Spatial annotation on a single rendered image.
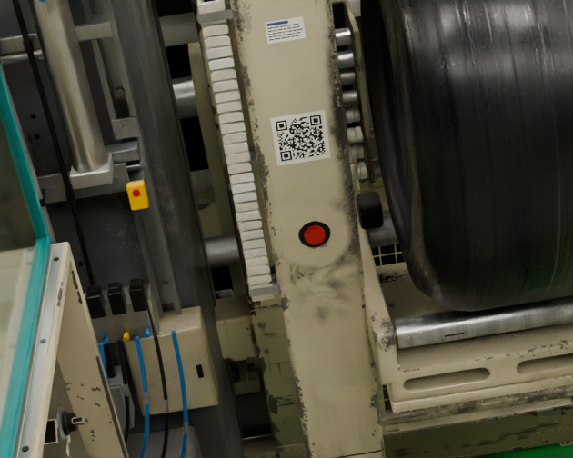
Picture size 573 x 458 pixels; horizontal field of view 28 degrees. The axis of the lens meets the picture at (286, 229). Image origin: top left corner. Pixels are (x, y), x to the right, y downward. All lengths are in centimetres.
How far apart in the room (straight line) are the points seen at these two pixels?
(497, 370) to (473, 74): 52
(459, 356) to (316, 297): 23
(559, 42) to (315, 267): 51
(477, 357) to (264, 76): 53
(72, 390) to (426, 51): 60
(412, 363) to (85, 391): 51
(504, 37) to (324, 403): 71
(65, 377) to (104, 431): 10
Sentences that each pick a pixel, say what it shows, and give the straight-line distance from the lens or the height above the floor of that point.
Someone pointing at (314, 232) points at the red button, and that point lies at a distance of 165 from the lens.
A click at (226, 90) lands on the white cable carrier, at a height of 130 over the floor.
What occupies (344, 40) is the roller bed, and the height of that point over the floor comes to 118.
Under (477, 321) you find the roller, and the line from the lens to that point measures 170.
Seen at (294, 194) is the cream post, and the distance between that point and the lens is 162.
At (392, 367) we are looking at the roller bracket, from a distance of 167.
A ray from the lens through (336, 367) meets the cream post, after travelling 180.
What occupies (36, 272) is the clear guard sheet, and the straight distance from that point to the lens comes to 128.
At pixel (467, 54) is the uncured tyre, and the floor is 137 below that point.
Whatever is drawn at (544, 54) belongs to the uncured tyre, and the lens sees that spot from 141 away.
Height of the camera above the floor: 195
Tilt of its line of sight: 32 degrees down
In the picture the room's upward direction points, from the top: 9 degrees counter-clockwise
